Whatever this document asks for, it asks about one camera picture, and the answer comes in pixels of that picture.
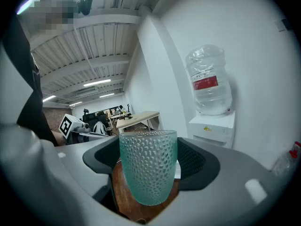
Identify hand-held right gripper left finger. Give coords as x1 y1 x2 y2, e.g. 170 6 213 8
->
0 123 142 226

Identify black head-worn camera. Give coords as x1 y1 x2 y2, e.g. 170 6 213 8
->
78 0 93 16

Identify white water dispenser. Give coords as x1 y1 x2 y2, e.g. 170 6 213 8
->
188 110 236 149

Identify textured teal glass cup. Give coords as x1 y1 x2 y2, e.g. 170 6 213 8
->
119 129 178 206

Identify black office chair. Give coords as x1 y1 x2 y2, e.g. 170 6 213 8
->
82 111 110 129

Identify light wooden desk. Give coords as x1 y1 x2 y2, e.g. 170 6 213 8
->
115 111 161 134

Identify wall-mounted switch box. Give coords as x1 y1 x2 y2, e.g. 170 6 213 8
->
274 18 293 32

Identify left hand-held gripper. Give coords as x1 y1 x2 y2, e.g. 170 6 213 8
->
58 113 91 146

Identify white mesh office chair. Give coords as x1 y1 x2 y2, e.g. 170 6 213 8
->
92 121 107 135

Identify person's black top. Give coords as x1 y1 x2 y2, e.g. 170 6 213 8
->
1 15 59 147

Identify person's left forearm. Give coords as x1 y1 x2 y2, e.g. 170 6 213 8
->
51 130 68 147

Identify small clear plastic bottle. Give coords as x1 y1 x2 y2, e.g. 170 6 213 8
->
271 141 301 179

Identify large clear water bottle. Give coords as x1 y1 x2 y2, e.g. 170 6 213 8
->
185 44 233 116

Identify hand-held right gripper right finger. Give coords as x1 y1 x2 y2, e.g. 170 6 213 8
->
150 137 294 226

